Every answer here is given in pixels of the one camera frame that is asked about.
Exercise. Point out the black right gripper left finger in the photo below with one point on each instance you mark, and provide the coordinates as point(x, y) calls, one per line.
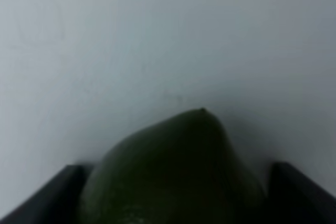
point(56, 201)

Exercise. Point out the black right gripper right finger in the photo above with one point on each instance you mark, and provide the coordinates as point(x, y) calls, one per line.
point(295, 198)

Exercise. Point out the green lime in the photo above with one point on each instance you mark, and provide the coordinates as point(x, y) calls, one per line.
point(182, 170)

